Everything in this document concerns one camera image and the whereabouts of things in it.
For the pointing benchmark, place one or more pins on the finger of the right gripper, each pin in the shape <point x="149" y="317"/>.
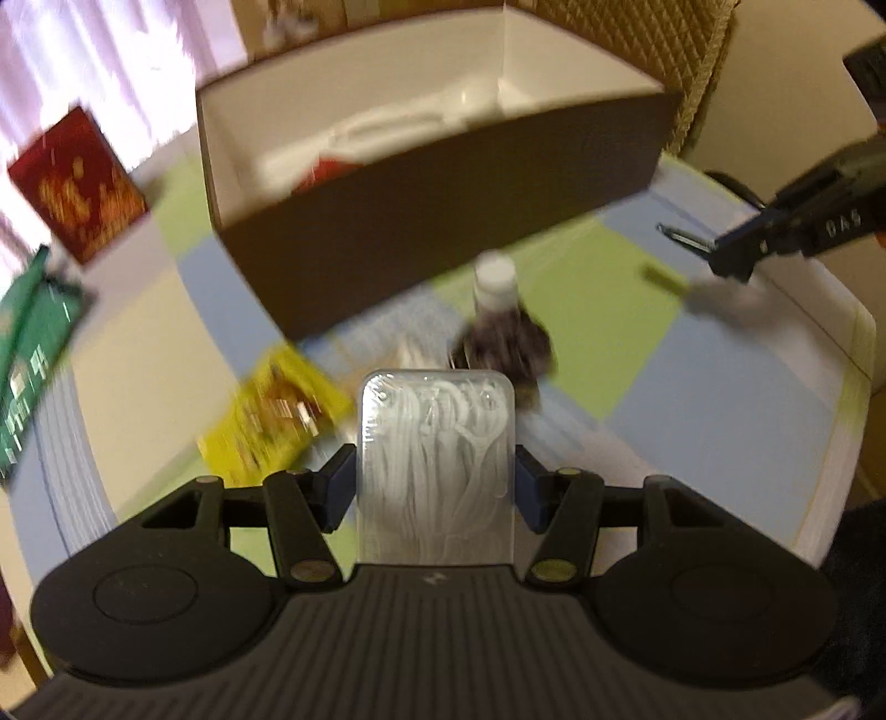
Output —
<point x="695" y="245"/>

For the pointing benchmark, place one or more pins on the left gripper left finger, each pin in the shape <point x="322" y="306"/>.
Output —
<point x="302" y="508"/>

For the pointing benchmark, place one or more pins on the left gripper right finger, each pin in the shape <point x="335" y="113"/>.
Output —
<point x="562" y="507"/>

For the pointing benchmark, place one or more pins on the yellow snack packet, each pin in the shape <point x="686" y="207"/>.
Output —
<point x="277" y="413"/>

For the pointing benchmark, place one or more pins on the clear floss pick box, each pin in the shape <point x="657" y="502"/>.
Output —
<point x="435" y="468"/>

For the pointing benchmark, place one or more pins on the red snack packet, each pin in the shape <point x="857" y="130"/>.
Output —
<point x="325" y="168"/>

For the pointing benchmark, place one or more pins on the white plastic ladle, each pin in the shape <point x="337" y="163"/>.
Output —
<point x="386" y="130"/>

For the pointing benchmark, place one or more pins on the cotton swabs bag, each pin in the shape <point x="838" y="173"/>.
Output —
<point x="419" y="353"/>

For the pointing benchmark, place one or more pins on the quilted tan chair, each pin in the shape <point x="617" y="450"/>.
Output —
<point x="681" y="43"/>

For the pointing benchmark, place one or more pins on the white pill bottle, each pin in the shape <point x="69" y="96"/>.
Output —
<point x="495" y="282"/>

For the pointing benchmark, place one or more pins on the green tea package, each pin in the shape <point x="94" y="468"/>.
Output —
<point x="39" y="314"/>

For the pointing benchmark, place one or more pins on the brown cardboard box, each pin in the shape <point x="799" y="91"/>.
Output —
<point x="580" y="128"/>

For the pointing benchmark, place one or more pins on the red gift box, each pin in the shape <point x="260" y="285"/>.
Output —
<point x="77" y="185"/>

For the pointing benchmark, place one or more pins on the pink curtain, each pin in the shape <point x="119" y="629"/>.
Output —
<point x="134" y="65"/>

